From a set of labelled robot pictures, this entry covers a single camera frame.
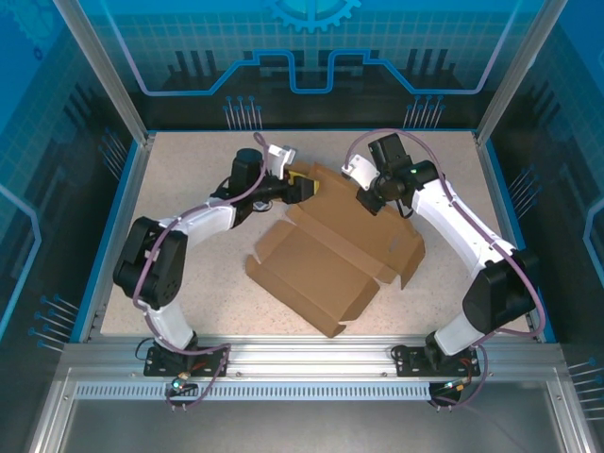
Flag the brown cardboard box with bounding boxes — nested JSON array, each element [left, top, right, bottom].
[[243, 161, 427, 339]]

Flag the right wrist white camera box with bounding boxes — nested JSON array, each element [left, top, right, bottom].
[[342, 153, 380, 190]]

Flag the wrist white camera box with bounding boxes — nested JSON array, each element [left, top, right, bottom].
[[265, 143, 298, 180], [342, 153, 380, 190]]

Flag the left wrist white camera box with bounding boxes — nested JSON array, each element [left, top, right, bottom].
[[265, 143, 298, 180]]

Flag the aluminium side rail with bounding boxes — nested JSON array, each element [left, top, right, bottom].
[[471, 131, 544, 344], [77, 134, 158, 344]]

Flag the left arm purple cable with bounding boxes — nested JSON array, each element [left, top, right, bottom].
[[132, 131, 290, 411]]

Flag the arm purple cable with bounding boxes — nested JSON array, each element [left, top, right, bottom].
[[132, 131, 290, 411], [345, 127, 546, 411]]

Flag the aluminium cross rail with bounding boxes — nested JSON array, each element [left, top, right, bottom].
[[59, 334, 563, 378]]

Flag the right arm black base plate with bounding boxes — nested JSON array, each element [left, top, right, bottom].
[[394, 344, 482, 378]]

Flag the aluminium frame post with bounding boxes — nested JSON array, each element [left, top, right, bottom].
[[50, 0, 158, 147], [474, 0, 570, 147]]

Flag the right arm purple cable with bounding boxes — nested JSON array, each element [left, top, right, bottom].
[[345, 127, 546, 411]]

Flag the slotted grey cable duct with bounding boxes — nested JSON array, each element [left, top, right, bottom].
[[74, 382, 435, 402]]

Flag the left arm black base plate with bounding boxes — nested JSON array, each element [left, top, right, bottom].
[[143, 345, 231, 378]]

